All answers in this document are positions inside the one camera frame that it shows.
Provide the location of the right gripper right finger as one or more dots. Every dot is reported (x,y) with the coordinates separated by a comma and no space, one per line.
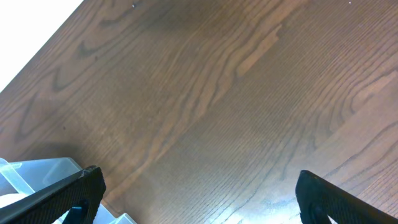
(322,202)

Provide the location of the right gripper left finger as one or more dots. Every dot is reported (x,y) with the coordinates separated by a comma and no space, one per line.
(77,196)

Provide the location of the clear plastic storage container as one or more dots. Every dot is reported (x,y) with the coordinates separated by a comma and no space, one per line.
(23,178)

